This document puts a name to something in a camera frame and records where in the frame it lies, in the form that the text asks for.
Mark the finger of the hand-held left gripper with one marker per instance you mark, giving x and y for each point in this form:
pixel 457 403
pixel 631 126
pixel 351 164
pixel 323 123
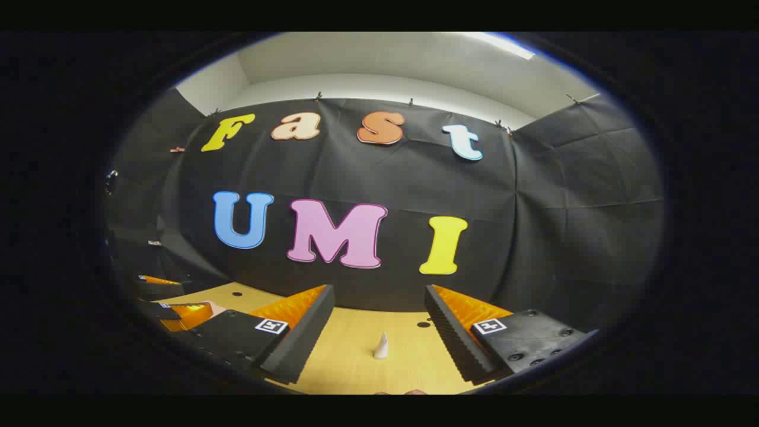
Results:
pixel 159 288
pixel 178 313

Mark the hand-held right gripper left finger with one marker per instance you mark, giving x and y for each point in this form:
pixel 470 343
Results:
pixel 299 332

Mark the white skin care tube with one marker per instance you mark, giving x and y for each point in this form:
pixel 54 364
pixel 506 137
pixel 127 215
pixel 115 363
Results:
pixel 380 347

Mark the black backdrop cloth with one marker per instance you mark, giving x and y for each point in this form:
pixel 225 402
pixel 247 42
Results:
pixel 533 225

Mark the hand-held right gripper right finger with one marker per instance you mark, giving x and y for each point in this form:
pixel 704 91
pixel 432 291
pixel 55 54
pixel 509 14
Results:
pixel 453 335

